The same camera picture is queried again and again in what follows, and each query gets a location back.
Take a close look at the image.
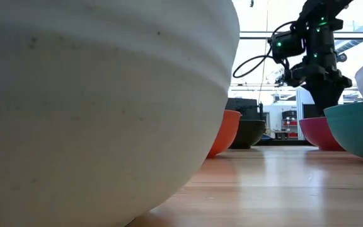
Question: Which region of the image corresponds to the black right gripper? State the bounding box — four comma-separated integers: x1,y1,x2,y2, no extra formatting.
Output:
284,61,353,118

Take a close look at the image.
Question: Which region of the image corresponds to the pink bowl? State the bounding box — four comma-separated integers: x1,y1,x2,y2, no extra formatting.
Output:
299,117,346,152

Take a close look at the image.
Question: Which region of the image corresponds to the teal bowl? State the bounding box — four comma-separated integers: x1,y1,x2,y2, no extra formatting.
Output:
323,101,363,163

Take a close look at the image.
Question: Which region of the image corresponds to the dark grey bowl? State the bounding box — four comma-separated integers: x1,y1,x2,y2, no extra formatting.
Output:
229,119,267,150

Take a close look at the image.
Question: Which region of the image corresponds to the orange bowl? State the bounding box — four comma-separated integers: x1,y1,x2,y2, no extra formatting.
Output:
206,109,242,159

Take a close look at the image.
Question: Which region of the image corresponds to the white pillar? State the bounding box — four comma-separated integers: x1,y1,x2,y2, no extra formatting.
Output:
296,87,314,141

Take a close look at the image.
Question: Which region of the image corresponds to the shelf with red bins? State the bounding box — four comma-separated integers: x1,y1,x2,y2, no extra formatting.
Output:
281,109,299,139

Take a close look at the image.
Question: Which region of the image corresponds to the small background desk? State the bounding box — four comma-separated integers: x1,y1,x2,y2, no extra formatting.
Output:
269,129,291,140

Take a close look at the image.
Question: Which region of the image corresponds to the black equipment box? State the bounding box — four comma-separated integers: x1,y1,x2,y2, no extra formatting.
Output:
224,97,264,121

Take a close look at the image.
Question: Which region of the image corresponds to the black ceiling light beam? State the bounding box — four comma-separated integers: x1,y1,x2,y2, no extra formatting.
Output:
239,30,363,40

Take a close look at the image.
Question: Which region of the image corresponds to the black partition wall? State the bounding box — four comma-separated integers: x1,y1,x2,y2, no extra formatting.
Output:
302,103,320,120

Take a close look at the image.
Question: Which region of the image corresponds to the black aluminium table frame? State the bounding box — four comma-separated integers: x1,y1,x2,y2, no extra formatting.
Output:
255,139,314,147

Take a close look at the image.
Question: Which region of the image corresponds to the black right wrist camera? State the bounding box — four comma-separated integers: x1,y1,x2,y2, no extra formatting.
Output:
268,30,306,64

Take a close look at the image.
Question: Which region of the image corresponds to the black ceiling rail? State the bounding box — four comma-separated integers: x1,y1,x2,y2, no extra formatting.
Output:
230,83,286,92

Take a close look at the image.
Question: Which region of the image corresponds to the thin hanging cord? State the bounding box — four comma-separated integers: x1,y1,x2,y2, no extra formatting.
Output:
258,0,269,103

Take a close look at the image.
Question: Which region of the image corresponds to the black camera cable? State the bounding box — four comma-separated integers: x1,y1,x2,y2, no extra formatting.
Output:
232,20,299,79

